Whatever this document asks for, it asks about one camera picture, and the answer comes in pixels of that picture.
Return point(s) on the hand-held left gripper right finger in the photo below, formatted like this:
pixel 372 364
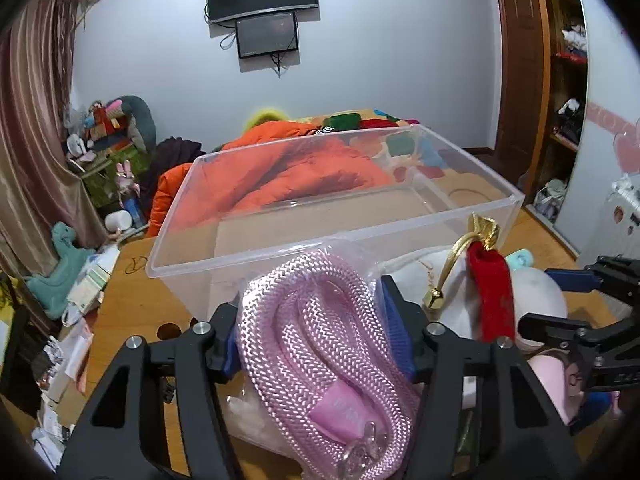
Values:
pixel 395 325

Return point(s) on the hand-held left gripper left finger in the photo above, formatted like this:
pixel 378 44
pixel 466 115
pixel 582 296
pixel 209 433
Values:
pixel 230 355

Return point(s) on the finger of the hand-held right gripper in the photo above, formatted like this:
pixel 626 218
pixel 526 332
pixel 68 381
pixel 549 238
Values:
pixel 567 280
pixel 545 329

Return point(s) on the white round plush toy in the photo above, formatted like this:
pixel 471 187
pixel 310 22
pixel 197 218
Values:
pixel 542 295

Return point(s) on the red velvet pouch gold ribbon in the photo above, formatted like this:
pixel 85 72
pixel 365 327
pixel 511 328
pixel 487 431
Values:
pixel 492 285

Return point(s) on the clear plastic storage box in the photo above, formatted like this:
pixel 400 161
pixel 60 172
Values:
pixel 185 240

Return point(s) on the mint green case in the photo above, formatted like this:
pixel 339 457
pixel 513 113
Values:
pixel 520 259

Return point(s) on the pink plush toy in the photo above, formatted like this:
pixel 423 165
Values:
pixel 550 385

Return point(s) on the white bag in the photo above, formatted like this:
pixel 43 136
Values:
pixel 550 200

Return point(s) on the wooden desk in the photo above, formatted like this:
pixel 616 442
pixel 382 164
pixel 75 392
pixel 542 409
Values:
pixel 130 300

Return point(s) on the white carton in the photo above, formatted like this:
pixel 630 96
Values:
pixel 92 277

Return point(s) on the pile of papers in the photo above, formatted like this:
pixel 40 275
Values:
pixel 62 360

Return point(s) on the white round jar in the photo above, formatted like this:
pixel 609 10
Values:
pixel 118 221

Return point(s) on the teal rocking horse toy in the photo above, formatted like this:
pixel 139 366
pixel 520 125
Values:
pixel 60 270

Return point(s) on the wooden wardrobe shelf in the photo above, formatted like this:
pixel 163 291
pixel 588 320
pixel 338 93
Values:
pixel 562 80

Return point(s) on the dark purple clothing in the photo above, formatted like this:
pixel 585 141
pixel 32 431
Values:
pixel 172 160

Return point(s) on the pink bunny toy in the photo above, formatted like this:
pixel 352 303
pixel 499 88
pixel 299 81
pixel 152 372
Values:
pixel 125 175

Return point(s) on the colourful patchwork blanket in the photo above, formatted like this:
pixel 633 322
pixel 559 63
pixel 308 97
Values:
pixel 345 121

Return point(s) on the green storage box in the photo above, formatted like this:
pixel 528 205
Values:
pixel 107 180

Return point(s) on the brown wooden door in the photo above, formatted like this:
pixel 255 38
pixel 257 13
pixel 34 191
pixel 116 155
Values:
pixel 520 70

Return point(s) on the orange padded jacket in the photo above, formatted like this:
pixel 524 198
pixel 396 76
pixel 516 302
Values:
pixel 265 136

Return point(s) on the yellow fluffy trim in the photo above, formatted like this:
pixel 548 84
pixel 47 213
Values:
pixel 265 116

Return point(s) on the dark grey cushion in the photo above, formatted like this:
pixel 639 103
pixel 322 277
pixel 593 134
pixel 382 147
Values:
pixel 142 115

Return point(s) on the red gift box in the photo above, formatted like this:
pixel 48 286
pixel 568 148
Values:
pixel 107 122

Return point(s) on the pink striped curtain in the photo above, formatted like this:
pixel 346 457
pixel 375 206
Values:
pixel 30 135

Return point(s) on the small black wall monitor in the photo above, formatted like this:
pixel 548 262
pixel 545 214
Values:
pixel 267 35

